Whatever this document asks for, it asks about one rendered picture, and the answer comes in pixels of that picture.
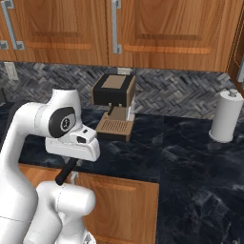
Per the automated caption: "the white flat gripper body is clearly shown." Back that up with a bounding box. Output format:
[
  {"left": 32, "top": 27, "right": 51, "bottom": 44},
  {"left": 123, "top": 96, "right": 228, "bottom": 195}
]
[{"left": 44, "top": 136, "right": 101, "bottom": 163}]

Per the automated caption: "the wooden drawer front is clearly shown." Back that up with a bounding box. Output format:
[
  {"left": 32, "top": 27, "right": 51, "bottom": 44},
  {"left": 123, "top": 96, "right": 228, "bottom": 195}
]
[{"left": 18, "top": 163, "right": 74, "bottom": 189}]

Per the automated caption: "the black and tan coffee machine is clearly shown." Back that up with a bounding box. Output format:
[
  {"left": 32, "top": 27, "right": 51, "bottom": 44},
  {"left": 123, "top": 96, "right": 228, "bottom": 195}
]
[{"left": 91, "top": 73, "right": 137, "bottom": 143}]

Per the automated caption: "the wooden base cupboard door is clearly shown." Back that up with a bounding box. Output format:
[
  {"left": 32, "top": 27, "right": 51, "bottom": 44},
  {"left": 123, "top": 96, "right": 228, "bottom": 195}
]
[{"left": 74, "top": 173, "right": 160, "bottom": 244}]

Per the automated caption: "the white paper towel roll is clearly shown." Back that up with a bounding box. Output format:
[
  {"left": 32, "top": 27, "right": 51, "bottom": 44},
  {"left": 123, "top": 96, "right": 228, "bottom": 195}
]
[{"left": 208, "top": 89, "right": 244, "bottom": 144}]

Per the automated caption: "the grey drawer handle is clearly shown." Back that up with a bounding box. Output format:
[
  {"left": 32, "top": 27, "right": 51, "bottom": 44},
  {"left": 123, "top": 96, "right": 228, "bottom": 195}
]
[{"left": 70, "top": 171, "right": 80, "bottom": 186}]

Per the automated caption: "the grey base cupboard handle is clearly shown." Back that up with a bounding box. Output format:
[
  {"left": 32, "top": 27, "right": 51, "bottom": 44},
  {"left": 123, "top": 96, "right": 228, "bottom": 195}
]
[{"left": 82, "top": 233, "right": 97, "bottom": 244}]

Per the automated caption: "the white wall socket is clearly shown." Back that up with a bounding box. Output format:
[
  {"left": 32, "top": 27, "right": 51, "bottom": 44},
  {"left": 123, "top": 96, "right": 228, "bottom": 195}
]
[
  {"left": 3, "top": 61, "right": 20, "bottom": 81},
  {"left": 116, "top": 67, "right": 132, "bottom": 76}
]

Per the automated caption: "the wooden wall cupboard door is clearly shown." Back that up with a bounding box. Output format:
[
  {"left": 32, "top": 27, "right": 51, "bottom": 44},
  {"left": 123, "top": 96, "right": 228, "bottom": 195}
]
[
  {"left": 9, "top": 0, "right": 110, "bottom": 68},
  {"left": 106, "top": 0, "right": 244, "bottom": 73},
  {"left": 0, "top": 0, "right": 17, "bottom": 63}
]

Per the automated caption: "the grey cupboard door handle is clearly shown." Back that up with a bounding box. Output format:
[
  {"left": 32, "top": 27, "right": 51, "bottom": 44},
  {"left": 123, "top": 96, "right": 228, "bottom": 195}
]
[
  {"left": 0, "top": 0, "right": 26, "bottom": 51},
  {"left": 111, "top": 0, "right": 124, "bottom": 55}
]

